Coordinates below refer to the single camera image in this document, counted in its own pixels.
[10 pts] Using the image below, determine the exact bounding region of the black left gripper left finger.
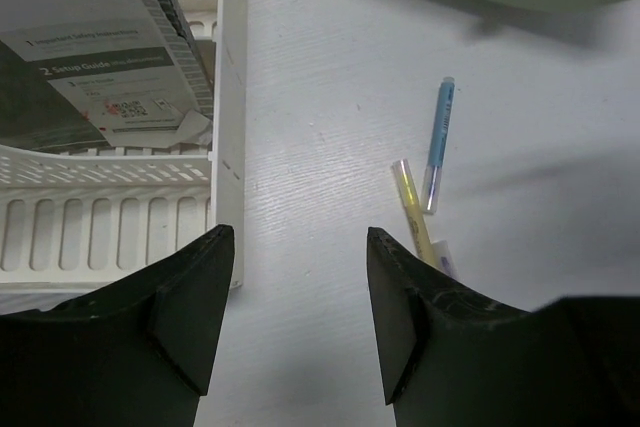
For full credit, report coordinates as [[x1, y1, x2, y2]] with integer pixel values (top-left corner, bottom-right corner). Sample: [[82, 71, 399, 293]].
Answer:
[[1, 225, 235, 426]]

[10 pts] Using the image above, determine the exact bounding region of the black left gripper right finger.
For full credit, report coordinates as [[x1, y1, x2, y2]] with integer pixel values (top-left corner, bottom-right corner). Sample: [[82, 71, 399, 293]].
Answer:
[[367, 227, 639, 426]]

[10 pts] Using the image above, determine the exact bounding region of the purple slim pastel pen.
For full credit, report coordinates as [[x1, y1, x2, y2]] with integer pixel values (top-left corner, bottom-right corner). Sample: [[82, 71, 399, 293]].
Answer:
[[432, 240, 458, 280]]

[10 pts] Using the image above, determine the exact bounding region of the yellow slim pastel pen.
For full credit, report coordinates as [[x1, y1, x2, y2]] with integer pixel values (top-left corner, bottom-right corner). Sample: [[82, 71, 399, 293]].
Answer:
[[392, 159, 438, 268]]

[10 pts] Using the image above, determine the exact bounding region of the blue slim pastel pen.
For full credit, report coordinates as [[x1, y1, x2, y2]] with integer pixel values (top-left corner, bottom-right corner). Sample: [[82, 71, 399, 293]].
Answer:
[[421, 77, 455, 215]]

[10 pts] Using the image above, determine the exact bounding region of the grey setup guide booklet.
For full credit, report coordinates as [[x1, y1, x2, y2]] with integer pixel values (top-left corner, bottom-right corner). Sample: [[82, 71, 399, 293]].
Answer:
[[1, 0, 214, 151]]

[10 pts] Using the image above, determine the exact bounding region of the white perforated file organizer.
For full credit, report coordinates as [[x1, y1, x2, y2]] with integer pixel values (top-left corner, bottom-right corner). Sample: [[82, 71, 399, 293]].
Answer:
[[1, 0, 248, 294]]

